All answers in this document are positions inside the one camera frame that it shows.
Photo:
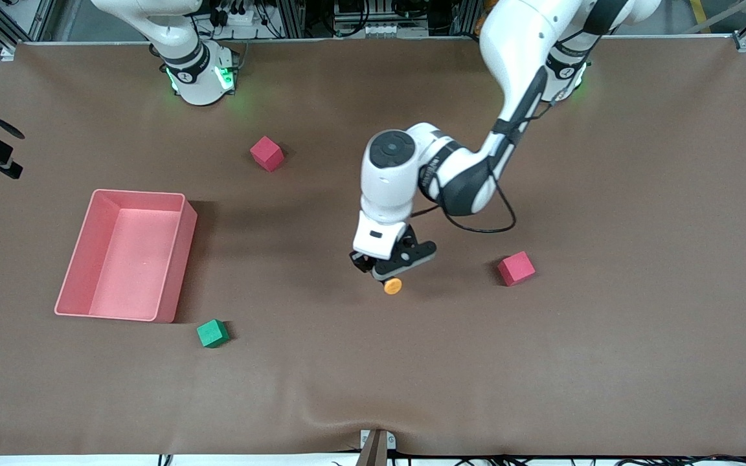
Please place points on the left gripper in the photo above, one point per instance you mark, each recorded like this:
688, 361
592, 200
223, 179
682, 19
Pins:
361, 261

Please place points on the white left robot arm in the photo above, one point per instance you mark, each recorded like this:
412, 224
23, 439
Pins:
515, 58

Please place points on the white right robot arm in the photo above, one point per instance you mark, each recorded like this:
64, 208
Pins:
195, 77

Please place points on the brown table mat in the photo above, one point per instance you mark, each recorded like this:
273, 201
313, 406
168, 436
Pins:
373, 362

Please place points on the pink foam cube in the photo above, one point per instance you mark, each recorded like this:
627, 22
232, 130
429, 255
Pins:
266, 154
516, 268

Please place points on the pink plastic bin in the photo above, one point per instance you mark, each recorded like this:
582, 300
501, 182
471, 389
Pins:
133, 265

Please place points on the green foam cube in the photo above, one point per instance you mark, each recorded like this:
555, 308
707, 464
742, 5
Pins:
212, 334

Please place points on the white terminal block strip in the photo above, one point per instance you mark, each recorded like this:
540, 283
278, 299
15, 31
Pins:
392, 30

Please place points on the white power strip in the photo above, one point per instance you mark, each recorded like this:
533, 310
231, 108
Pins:
237, 16

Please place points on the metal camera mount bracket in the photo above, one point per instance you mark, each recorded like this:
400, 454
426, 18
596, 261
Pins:
377, 446

